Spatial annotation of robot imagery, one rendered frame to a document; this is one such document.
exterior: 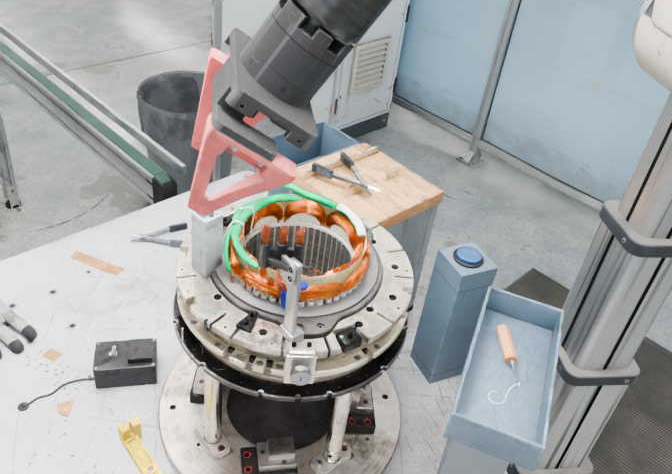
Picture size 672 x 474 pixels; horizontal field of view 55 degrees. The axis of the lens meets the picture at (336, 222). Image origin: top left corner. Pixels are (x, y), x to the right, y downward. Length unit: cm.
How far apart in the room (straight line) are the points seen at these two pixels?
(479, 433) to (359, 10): 53
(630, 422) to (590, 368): 129
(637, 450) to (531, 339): 141
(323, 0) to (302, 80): 5
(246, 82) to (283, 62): 3
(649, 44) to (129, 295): 96
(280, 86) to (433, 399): 82
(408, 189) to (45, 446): 70
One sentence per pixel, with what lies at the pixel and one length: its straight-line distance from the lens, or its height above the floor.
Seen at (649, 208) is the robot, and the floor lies 122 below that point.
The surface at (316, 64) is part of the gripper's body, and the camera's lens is 43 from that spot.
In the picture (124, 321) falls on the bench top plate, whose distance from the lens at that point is 125.
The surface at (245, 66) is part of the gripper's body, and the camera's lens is 44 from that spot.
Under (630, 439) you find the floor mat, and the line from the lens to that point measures 236.
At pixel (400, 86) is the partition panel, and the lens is 370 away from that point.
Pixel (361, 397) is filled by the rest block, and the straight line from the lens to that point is 107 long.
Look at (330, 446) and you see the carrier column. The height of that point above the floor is 85.
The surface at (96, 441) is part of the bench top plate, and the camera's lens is 109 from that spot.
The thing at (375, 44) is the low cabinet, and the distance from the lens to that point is 329.
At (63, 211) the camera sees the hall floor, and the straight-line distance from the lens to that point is 290.
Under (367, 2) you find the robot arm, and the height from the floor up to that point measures 154.
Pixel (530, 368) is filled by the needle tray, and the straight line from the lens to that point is 93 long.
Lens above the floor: 166
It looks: 36 degrees down
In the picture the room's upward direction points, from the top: 8 degrees clockwise
